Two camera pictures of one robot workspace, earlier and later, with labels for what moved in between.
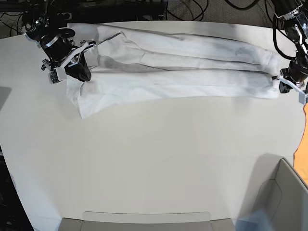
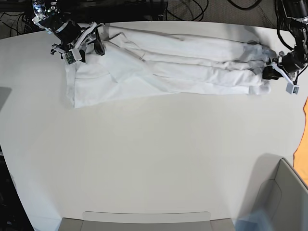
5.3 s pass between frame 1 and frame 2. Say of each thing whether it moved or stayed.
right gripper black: moved
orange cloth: stayed
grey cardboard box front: stayed
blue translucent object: stayed
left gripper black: moved
